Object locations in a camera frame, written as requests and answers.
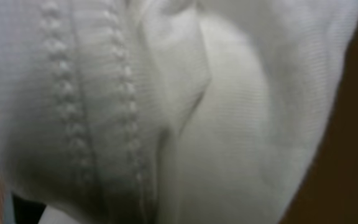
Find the white polo shirt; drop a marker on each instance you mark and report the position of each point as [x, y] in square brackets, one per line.
[166, 111]

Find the black folded shirt with logo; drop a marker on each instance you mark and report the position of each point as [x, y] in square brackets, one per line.
[27, 212]

